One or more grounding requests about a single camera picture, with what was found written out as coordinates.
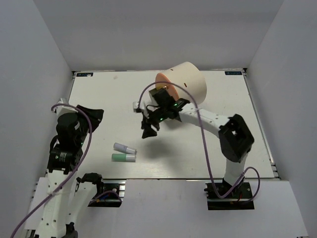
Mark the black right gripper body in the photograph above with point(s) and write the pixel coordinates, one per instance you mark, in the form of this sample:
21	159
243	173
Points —
158	115

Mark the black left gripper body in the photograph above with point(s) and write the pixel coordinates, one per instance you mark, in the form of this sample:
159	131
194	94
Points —
80	137

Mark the lilac white cosmetic tube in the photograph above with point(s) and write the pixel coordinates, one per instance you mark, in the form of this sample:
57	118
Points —
124	149

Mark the green white cosmetic tube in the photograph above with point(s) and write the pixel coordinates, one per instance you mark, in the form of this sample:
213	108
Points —
123	158

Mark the cream round drawer organizer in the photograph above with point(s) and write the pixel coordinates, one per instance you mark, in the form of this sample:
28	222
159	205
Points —
188	81

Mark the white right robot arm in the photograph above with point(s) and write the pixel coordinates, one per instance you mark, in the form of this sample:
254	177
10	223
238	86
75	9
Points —
234	136

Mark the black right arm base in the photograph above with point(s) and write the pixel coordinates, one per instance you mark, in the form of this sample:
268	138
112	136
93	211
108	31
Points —
236	200

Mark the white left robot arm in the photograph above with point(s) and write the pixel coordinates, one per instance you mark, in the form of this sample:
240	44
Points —
69	195

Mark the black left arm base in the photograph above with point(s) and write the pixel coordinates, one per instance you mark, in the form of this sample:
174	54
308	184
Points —
110	195

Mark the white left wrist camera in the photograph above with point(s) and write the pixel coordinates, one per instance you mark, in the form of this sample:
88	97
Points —
60	105

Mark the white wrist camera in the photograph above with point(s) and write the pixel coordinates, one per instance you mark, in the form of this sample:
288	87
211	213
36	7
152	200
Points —
60	105
136	107

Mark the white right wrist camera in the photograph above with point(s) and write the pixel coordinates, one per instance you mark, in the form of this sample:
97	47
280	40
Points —
136	107

